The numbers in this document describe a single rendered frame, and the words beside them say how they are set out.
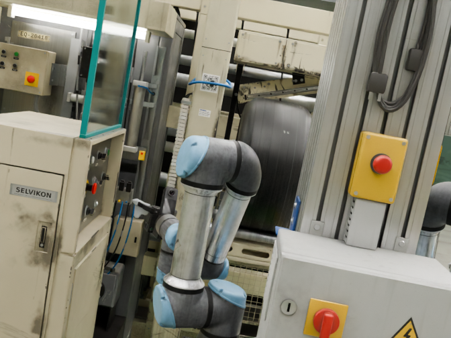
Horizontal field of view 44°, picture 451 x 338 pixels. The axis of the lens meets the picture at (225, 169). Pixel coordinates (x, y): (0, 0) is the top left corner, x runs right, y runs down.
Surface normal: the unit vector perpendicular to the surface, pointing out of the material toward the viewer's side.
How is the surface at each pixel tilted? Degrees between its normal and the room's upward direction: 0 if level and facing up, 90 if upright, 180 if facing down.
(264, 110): 34
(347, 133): 90
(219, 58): 90
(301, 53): 90
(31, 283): 90
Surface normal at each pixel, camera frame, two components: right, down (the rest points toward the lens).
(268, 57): -0.02, 0.14
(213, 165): 0.37, 0.20
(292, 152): 0.04, -0.21
